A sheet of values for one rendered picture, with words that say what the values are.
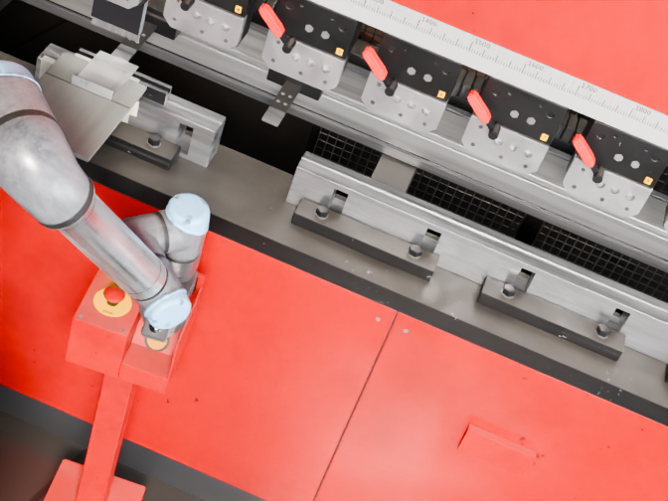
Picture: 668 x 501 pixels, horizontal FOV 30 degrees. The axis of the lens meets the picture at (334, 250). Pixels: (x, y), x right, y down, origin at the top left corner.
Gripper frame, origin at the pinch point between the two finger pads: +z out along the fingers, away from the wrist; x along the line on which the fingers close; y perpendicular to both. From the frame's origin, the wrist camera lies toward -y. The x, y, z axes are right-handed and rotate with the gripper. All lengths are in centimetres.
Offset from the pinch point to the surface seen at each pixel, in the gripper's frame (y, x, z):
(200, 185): 30.6, 3.0, -11.4
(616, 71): 34, -61, -68
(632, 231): 54, -85, -17
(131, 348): -2.3, 4.0, 2.8
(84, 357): -6.8, 11.5, 4.1
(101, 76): 38, 28, -24
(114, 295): 0.3, 9.5, -7.5
